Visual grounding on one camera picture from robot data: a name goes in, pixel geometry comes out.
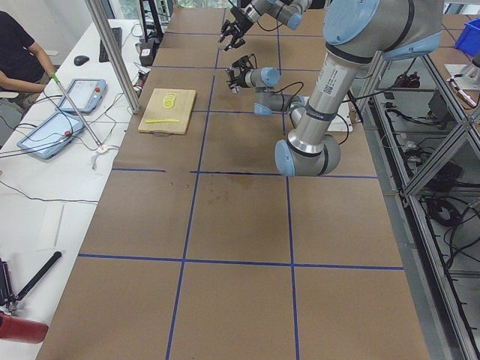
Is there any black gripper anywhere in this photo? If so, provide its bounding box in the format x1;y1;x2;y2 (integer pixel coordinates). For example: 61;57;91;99
219;9;254;52
225;55;259;94

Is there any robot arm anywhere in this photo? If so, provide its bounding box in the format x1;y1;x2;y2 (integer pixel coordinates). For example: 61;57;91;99
226;0;444;176
225;54;308;128

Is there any bamboo cutting board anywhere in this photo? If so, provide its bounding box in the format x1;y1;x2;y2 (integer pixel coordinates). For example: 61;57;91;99
138;88;197;135

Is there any yellow plastic knife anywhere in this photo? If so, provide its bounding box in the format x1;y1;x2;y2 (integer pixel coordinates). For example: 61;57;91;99
145;118;180;124

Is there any black keyboard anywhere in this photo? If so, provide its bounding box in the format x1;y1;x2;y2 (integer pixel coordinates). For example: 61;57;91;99
98;26;124;63

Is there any teach pendant far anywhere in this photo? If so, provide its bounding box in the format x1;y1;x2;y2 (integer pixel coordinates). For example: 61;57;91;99
65;78;107;115

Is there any teach pendant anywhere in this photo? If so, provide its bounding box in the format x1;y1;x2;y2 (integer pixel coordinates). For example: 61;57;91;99
16;112;84;160
65;78;107;115

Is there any black computer mouse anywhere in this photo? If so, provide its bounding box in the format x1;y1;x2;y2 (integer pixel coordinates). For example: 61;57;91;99
73;55;90;67

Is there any teach pendant near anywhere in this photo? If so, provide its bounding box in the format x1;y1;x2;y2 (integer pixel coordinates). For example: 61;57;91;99
16;112;84;160

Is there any seated person black shirt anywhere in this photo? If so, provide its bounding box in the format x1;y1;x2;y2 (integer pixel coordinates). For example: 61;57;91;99
1;11;56;110

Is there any blue storage bin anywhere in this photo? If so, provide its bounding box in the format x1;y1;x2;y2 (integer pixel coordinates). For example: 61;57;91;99
454;18;480;56

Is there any red fire extinguisher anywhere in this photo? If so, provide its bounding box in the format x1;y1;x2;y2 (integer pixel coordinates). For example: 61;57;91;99
0;312;49;344

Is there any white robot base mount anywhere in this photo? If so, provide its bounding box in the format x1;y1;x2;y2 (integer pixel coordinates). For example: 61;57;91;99
328;97;359;132

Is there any aluminium frame post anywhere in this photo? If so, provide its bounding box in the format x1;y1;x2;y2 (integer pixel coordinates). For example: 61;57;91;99
85;0;140;114

